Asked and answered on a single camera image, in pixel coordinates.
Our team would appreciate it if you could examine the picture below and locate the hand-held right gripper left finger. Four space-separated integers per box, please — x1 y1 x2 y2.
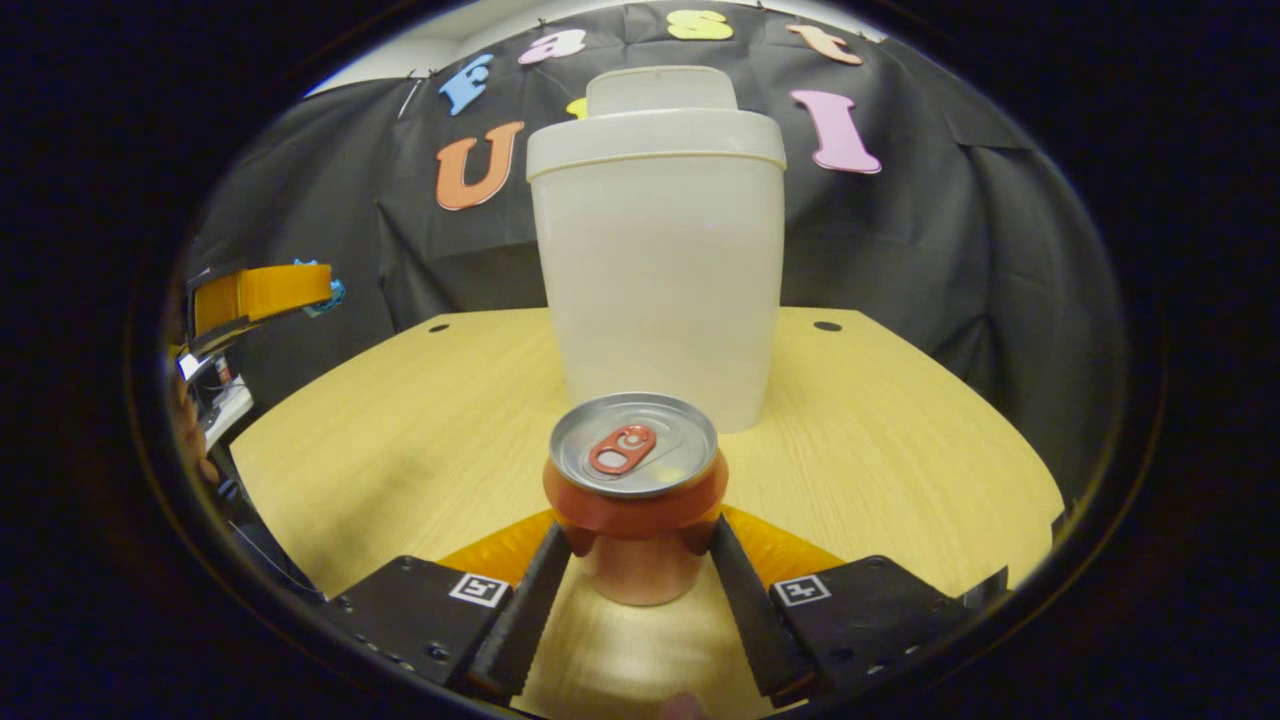
325 508 573 701

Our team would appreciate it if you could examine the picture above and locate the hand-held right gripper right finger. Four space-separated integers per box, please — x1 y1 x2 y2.
708 505 973 699

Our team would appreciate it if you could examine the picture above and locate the red pop can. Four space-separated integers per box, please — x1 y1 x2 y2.
543 392 730 607

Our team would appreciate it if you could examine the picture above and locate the white desktop garbage bin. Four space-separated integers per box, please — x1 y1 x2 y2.
526 65 788 434

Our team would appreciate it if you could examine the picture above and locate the wooden desktop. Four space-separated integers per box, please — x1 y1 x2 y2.
230 306 1066 720

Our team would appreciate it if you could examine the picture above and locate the white side table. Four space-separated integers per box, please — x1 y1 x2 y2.
205 375 255 446

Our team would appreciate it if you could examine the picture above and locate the black backdrop cloth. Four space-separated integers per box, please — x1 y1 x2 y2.
185 0 1126 501

